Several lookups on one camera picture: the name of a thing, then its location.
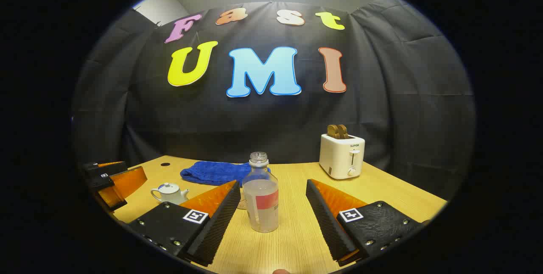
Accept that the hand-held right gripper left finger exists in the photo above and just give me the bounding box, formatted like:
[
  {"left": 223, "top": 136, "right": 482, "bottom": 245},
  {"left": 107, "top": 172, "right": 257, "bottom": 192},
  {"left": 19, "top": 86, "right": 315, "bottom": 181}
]
[{"left": 126, "top": 180, "right": 241, "bottom": 267}]

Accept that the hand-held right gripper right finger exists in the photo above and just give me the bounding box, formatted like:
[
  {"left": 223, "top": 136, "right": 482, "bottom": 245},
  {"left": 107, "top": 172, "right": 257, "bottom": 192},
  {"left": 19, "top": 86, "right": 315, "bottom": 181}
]
[{"left": 305, "top": 179, "right": 430, "bottom": 267}]

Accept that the clear plastic water bottle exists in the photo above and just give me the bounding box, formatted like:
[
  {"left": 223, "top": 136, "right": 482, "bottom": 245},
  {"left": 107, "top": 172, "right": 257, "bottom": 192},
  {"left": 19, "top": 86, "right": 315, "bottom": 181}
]
[{"left": 242, "top": 152, "right": 280, "bottom": 233}]

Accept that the white ceramic teacup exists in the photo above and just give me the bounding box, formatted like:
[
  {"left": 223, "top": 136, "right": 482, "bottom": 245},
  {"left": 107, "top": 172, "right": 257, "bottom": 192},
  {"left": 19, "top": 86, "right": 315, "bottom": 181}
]
[{"left": 151, "top": 187, "right": 190, "bottom": 205}]

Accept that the blue towel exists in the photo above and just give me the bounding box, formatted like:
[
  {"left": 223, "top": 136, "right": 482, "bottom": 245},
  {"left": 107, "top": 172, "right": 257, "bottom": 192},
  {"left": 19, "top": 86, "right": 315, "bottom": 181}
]
[{"left": 180, "top": 161, "right": 271, "bottom": 187}]

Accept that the white toaster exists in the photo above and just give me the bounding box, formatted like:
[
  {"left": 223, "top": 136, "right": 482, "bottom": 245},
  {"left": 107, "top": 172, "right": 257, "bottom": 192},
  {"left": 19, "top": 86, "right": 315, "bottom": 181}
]
[{"left": 319, "top": 133, "right": 366, "bottom": 180}]

